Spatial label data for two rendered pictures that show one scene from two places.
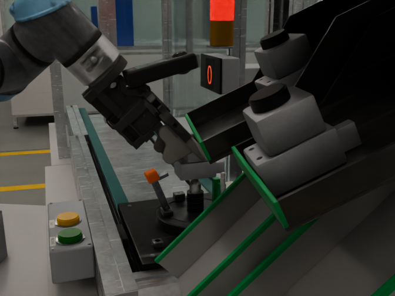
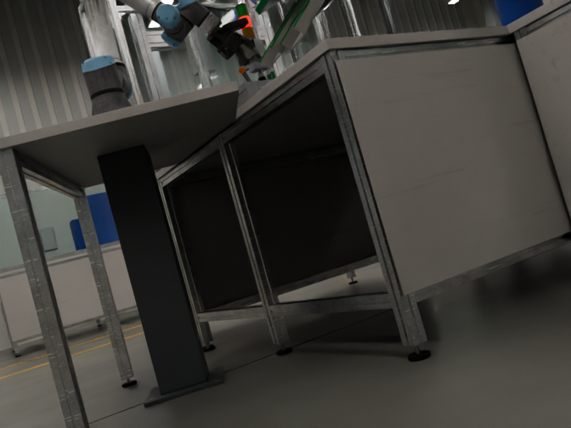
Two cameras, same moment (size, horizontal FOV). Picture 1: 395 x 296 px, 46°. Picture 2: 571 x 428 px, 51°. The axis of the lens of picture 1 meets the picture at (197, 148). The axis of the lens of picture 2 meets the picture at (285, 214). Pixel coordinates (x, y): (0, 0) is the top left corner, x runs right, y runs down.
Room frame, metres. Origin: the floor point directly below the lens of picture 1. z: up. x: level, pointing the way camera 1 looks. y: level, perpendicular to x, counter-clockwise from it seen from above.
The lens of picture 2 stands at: (-1.46, 0.58, 0.38)
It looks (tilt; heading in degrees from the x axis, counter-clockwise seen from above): 3 degrees up; 347
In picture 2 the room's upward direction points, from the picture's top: 16 degrees counter-clockwise
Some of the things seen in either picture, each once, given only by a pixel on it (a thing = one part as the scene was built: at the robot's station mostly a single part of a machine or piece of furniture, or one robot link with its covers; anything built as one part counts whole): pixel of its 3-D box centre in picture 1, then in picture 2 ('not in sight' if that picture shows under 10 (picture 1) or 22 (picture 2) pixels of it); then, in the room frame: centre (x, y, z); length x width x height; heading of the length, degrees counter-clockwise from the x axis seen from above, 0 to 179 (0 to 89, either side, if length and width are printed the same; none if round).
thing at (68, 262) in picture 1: (69, 236); not in sight; (0.77, 0.23, 0.93); 0.21 x 0.07 x 0.06; 18
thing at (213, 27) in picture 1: (221, 33); (248, 34); (0.98, -0.05, 1.29); 0.05 x 0.05 x 0.05
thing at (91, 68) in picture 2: not in sight; (102, 76); (0.66, 0.59, 1.12); 0.13 x 0.12 x 0.14; 166
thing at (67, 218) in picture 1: (68, 221); not in sight; (0.77, 0.23, 0.96); 0.04 x 0.04 x 0.02
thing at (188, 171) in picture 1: (200, 155); (259, 61); (0.76, -0.01, 1.09); 0.08 x 0.04 x 0.07; 108
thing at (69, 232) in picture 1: (70, 238); not in sight; (0.71, 0.21, 0.96); 0.04 x 0.04 x 0.02
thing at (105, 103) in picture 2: not in sight; (110, 107); (0.65, 0.58, 1.00); 0.15 x 0.15 x 0.10
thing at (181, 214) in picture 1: (195, 215); not in sight; (0.76, 0.00, 0.98); 0.14 x 0.14 x 0.02
